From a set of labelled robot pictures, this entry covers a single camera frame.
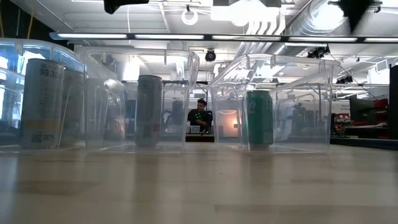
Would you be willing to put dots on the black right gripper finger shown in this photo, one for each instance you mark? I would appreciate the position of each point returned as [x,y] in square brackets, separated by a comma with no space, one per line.
[354,11]

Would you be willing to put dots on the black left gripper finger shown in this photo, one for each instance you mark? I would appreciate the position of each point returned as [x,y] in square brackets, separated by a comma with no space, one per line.
[121,4]

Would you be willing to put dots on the silver tall soda can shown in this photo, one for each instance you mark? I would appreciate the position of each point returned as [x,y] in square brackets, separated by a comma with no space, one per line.
[148,109]

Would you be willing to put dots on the white orange tall soda can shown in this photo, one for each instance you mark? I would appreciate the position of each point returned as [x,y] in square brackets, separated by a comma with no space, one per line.
[42,102]

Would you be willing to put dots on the green soda can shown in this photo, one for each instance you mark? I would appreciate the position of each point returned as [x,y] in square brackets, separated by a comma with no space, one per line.
[259,118]

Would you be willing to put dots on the black track light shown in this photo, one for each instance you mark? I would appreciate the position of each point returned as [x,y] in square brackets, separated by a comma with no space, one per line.
[318,52]
[344,79]

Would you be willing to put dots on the overhead light bar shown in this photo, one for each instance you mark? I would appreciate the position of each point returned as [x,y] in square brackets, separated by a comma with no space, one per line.
[168,36]

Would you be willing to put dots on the clear plastic bin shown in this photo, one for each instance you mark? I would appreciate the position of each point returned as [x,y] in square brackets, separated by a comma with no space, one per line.
[9,93]
[105,93]
[298,93]

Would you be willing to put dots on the dark monitor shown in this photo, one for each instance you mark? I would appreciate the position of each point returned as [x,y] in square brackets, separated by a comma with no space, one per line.
[362,110]

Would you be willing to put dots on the red cabinet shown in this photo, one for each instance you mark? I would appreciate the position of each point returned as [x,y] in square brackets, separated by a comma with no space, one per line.
[382,109]

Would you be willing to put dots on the person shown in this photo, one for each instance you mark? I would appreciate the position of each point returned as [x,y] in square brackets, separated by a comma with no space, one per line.
[200,116]

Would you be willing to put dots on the small white box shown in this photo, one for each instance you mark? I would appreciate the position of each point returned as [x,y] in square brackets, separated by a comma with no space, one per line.
[195,129]

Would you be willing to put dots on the dark desk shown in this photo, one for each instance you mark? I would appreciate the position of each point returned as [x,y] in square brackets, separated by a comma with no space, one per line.
[199,138]

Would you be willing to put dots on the black frame post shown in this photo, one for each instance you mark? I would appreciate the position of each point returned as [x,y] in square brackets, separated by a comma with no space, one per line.
[393,102]

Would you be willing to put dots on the black dome camera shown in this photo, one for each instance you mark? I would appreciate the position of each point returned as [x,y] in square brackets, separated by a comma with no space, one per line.
[210,56]

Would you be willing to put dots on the black table frame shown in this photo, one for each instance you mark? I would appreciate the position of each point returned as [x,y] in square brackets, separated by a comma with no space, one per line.
[363,143]

